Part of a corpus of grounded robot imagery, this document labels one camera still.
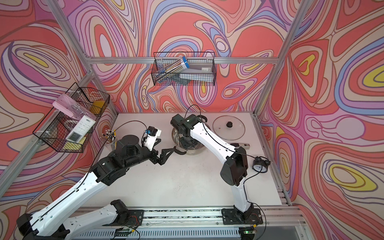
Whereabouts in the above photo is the clear pen holder cup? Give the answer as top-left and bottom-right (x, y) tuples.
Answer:
(103, 130), (117, 150)

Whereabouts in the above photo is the yellow object in basket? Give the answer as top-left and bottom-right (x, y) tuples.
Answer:
(90, 100), (106, 116)

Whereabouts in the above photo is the stainless steel pot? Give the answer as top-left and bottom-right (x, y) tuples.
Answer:
(171, 128), (205, 156)

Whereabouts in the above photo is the black white stapler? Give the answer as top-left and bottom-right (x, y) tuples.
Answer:
(231, 143), (250, 150)

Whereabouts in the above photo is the black wire basket left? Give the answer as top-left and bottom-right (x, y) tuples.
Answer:
(33, 83), (110, 153)

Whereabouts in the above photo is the white calculator device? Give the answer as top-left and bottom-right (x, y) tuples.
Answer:
(66, 115), (96, 143)

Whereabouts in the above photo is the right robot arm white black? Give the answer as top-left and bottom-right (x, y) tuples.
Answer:
(171, 114), (254, 221)

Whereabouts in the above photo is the yellow sticky notes pad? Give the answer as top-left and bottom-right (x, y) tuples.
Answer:
(63, 141), (83, 153)

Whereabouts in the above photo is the tube of pencils blue cap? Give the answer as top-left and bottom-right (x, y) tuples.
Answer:
(155, 57), (190, 83)

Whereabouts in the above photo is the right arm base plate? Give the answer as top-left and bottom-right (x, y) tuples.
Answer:
(221, 208), (264, 226)

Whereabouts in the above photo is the white grey box in basket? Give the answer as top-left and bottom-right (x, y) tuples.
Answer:
(179, 63), (214, 82)

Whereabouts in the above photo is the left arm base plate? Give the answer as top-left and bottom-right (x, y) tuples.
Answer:
(108, 210), (145, 227)

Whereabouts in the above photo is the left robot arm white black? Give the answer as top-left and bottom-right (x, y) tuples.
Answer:
(17, 135), (176, 240)

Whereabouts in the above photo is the black wire basket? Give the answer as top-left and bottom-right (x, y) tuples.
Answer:
(33, 83), (110, 153)
(151, 51), (217, 86)

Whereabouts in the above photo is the aluminium rail front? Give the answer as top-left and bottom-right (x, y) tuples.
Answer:
(59, 205), (307, 229)

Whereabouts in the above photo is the glass pot lid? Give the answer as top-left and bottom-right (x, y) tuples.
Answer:
(212, 115), (246, 141)

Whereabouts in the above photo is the black alarm clock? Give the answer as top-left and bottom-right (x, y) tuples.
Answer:
(252, 156), (271, 174)

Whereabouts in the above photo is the black wire basket back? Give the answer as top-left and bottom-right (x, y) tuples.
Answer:
(151, 51), (217, 86)

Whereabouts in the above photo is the pink box in basket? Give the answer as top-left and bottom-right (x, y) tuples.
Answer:
(53, 94), (78, 119)

